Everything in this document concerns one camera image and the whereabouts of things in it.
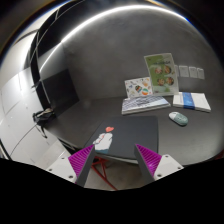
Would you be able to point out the white wall socket plates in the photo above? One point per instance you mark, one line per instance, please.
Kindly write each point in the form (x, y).
(189, 72)

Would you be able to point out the white book with blue band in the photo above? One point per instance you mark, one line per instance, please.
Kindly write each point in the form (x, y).
(194, 101)

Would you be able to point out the light green computer mouse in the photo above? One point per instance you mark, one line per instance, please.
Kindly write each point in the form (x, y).
(178, 118)

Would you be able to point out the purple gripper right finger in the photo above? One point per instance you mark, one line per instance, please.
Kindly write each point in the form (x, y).
(154, 166)

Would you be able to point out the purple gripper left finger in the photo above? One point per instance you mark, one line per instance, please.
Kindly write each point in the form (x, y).
(74, 168)

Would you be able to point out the black mouse pad with picture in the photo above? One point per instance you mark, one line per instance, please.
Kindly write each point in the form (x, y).
(117, 136)

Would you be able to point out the green standing menu card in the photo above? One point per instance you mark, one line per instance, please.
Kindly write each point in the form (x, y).
(162, 73)

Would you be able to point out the white keyboard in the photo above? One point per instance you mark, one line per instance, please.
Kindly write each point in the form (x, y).
(142, 104)

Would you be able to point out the red table frame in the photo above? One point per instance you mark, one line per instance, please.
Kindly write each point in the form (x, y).
(99, 167)

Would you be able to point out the white sticker card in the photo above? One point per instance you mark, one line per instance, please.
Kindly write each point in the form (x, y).
(138, 87)

